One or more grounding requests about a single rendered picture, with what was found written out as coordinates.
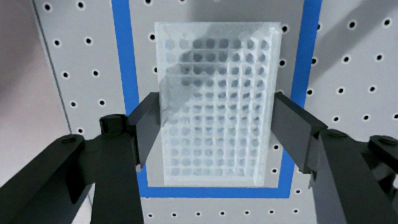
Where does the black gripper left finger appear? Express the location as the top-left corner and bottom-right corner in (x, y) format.
(0, 92), (161, 224)

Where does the grey perforated base plate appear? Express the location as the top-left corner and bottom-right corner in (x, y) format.
(29, 0), (398, 224)

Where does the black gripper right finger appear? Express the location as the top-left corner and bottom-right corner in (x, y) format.
(270, 92), (398, 224)

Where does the blue tape outline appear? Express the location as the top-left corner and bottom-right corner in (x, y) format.
(111, 0), (322, 199)

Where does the clear well plate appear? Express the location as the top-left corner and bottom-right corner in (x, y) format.
(154, 22), (282, 186)

